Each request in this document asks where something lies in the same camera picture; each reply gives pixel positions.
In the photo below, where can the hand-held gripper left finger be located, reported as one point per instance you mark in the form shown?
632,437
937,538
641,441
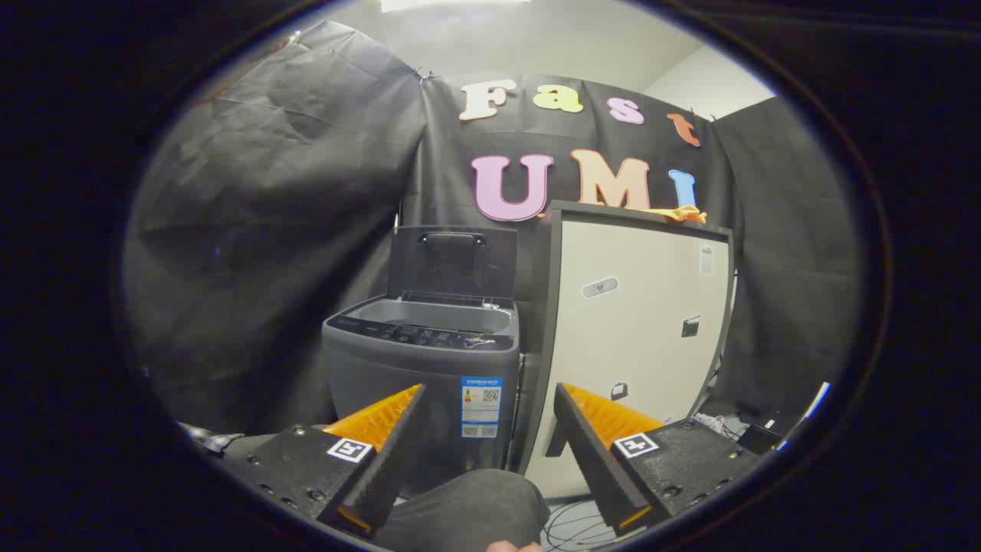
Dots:
395,460

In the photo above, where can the white and grey cabinet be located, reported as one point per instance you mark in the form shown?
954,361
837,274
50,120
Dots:
636,337

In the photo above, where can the black backdrop cloth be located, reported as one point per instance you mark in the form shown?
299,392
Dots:
268,230

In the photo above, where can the person's dark trouser leg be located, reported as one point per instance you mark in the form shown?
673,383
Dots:
460,510

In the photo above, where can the small black box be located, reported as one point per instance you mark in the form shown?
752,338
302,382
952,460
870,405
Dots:
759,438

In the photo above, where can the grey washing machine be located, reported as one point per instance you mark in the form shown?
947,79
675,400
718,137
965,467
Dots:
398,368

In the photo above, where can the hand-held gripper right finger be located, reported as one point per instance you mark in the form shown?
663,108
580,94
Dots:
594,468

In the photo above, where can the orange shirt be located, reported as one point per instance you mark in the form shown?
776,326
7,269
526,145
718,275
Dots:
682,215

